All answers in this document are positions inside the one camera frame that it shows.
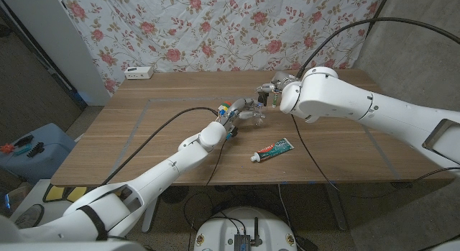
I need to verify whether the yellow black floor mat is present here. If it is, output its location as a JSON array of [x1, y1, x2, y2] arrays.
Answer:
[[42, 185, 89, 204]]

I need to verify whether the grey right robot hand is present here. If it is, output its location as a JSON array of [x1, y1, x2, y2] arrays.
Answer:
[[256, 70, 299, 96]]

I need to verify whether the black floor cable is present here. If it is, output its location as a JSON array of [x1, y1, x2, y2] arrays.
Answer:
[[181, 191, 234, 251], [278, 184, 301, 245]]

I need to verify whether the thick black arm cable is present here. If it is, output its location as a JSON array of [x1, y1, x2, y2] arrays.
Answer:
[[102, 106, 219, 187], [295, 17, 460, 79]]

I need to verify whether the colourful wooden maraca toy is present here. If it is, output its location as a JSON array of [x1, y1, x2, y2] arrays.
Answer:
[[218, 101, 233, 117]]

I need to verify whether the white table leg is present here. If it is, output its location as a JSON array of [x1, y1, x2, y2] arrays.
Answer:
[[142, 196, 162, 233]]

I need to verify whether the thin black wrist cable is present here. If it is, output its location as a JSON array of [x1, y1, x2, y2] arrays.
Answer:
[[290, 114, 460, 200], [206, 139, 227, 187]]

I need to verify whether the white robot torso shell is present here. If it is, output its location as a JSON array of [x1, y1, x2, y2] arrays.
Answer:
[[0, 239, 147, 251]]

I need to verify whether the black radio box with antenna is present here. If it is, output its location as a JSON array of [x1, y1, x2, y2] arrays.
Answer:
[[234, 217, 263, 251]]

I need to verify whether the clear dispenser bottle black pump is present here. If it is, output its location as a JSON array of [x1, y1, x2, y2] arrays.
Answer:
[[244, 91, 270, 126]]

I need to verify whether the white power strip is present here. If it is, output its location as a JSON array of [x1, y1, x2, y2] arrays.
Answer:
[[124, 66, 155, 81]]

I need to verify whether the black plastic clip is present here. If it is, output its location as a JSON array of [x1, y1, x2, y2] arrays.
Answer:
[[14, 134, 35, 148]]

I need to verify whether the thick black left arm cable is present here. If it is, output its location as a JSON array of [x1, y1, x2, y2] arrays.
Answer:
[[102, 106, 219, 187]]

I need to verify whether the toothpaste tube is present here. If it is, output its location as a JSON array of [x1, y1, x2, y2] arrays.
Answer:
[[250, 137, 295, 163]]

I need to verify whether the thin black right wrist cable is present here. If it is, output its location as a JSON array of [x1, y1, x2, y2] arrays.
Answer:
[[290, 114, 460, 200]]

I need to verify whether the blue storage bin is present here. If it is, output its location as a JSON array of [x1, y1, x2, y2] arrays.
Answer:
[[0, 122, 77, 186]]

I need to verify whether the grey shoe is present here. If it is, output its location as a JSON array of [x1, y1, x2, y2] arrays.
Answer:
[[14, 204, 45, 230]]

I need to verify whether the thin black left wrist cable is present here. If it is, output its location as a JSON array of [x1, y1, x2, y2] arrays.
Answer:
[[206, 139, 227, 187]]

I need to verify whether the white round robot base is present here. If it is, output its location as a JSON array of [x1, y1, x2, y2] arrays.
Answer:
[[193, 206, 298, 251]]

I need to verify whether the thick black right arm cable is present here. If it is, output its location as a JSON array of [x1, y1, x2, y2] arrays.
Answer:
[[295, 17, 460, 79]]

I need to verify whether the black power adapter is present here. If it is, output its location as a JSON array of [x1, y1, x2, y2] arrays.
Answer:
[[294, 235, 319, 251]]

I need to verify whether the black backdrop stand pole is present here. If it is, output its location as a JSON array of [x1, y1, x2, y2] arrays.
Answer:
[[365, 0, 392, 38]]

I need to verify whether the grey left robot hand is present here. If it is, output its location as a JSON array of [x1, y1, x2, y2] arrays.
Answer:
[[217, 98, 267, 129]]

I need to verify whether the black toothed comb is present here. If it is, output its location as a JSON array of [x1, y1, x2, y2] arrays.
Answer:
[[27, 142, 46, 158]]

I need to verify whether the floral backdrop cloth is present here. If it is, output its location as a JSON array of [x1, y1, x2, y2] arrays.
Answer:
[[59, 0, 384, 96]]

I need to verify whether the grey table leg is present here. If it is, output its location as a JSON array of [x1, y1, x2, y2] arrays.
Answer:
[[323, 182, 349, 232]]

